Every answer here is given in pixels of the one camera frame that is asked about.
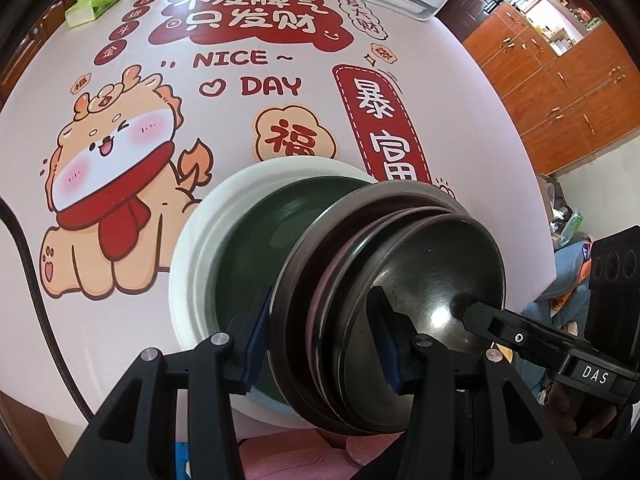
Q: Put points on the large round steel bowl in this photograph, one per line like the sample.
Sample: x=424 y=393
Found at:
x=325 y=280

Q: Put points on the small round steel bowl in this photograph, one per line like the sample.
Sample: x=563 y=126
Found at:
x=435 y=270

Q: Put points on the large white plate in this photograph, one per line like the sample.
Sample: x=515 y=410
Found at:
x=200 y=250

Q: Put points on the flat-rimmed steel bowl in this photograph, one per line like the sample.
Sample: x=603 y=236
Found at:
x=290 y=290

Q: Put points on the wooden display shelf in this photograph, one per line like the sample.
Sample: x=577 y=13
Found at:
x=565 y=10

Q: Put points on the blue-grey cloth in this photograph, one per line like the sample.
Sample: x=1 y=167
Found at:
x=565 y=270

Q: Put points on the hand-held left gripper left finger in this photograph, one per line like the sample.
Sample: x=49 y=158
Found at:
x=257 y=330

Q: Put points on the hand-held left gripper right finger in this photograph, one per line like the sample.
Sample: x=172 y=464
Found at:
x=385 y=350

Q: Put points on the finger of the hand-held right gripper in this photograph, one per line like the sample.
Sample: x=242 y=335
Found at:
x=500 y=327

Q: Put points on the green tissue box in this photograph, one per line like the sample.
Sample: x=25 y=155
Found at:
x=95 y=2

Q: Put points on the pink cloth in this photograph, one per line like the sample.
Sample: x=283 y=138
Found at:
x=300 y=455

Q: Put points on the person's right hand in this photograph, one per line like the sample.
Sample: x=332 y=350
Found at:
x=585 y=415

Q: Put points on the wooden sideboard cabinet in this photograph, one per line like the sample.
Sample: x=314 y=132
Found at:
x=575 y=85

